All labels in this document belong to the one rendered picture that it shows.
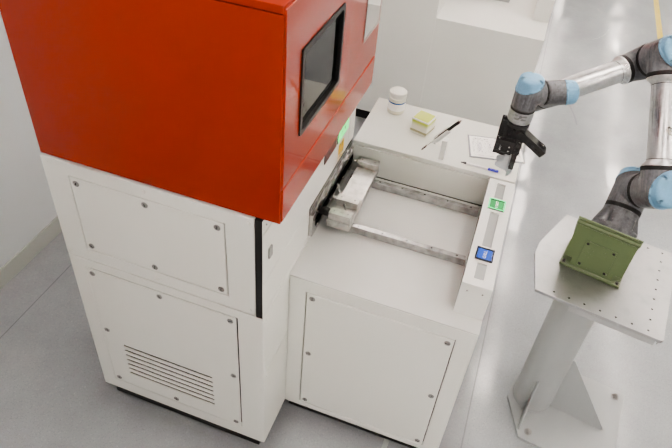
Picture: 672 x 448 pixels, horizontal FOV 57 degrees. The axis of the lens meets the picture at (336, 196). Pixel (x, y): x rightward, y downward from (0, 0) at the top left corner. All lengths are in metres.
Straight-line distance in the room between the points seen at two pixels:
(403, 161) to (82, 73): 1.22
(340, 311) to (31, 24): 1.22
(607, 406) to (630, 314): 0.87
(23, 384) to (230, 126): 1.77
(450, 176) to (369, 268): 0.51
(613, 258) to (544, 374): 0.66
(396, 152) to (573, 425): 1.37
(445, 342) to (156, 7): 1.30
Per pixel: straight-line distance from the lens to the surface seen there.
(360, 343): 2.18
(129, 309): 2.26
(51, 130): 1.88
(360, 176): 2.36
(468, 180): 2.37
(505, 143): 2.04
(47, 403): 2.89
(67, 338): 3.06
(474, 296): 1.96
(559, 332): 2.51
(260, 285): 1.82
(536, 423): 2.87
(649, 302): 2.33
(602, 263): 2.26
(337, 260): 2.11
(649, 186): 2.13
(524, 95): 1.95
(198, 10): 1.40
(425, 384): 2.25
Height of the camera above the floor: 2.33
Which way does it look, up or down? 40 degrees down
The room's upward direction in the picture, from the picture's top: 5 degrees clockwise
